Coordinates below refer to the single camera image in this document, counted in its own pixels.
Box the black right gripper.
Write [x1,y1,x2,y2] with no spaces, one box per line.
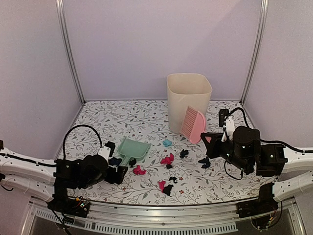
[201,132,250,173]

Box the navy paper scrap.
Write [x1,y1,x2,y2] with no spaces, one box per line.
[108,157,122,166]
[198,157,211,169]
[179,149,189,159]

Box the green plastic dustpan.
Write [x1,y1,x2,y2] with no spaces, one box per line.
[117,138,151,166]

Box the magenta paper scrap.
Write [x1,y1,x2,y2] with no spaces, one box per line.
[133,165,146,175]
[160,153,174,165]
[158,181,166,192]

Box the pink hand brush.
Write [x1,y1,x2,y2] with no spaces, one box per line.
[180,106,206,144]

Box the magenta paper scrap front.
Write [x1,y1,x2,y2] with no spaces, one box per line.
[158,181,166,192]

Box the black paper scrap front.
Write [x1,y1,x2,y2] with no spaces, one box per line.
[162,185,173,196]

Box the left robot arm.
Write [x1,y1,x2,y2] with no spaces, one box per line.
[0,141,128,218]

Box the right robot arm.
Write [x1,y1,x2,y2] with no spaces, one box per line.
[201,126,313,218]

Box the floral tablecloth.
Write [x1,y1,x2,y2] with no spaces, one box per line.
[60,100,276,206]

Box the light blue paper scrap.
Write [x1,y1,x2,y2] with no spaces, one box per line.
[162,140,173,147]

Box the cream plastic waste bin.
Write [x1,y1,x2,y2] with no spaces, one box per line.
[167,73,213,134]

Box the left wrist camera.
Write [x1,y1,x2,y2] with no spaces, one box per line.
[98,146,111,160]

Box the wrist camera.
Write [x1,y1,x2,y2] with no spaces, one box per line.
[98,146,111,160]
[219,109,235,142]

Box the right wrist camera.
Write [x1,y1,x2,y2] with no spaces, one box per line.
[219,109,235,142]

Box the aluminium table rail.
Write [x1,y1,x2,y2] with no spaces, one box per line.
[21,194,308,235]

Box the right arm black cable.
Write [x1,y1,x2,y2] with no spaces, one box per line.
[224,107,305,181]

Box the right aluminium frame post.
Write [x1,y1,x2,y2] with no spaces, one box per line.
[240,0,268,106]

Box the aluminium frame post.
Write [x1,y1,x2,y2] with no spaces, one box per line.
[56,0,86,105]
[240,0,268,106]

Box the left aluminium frame post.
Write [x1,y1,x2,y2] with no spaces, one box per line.
[56,0,86,105]

